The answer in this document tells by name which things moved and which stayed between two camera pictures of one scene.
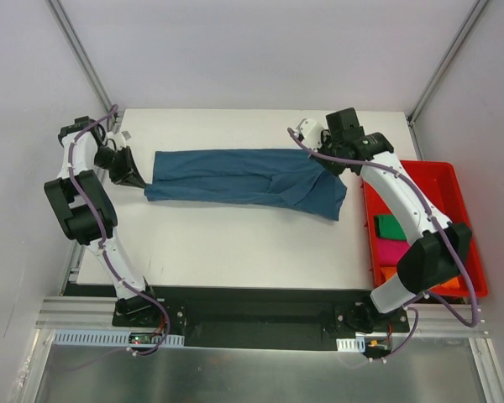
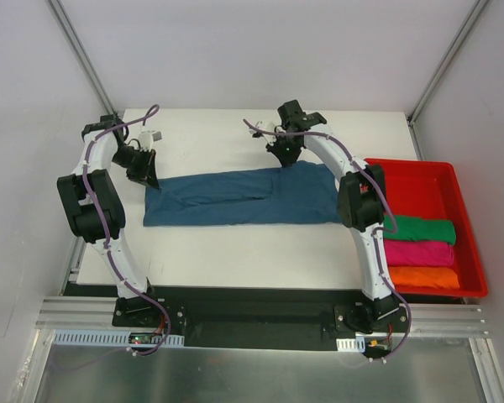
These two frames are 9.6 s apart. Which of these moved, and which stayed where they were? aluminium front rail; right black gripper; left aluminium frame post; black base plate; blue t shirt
Moved: blue t shirt; right black gripper
Stayed: left aluminium frame post; black base plate; aluminium front rail
